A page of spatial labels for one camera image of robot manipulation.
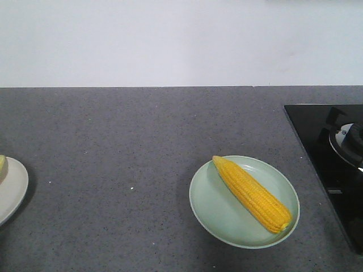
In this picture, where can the yellow corn cob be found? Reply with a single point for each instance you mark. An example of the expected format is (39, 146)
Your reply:
(3, 167)
(272, 214)

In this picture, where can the black gas stove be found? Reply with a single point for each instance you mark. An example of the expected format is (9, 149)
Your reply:
(332, 137)

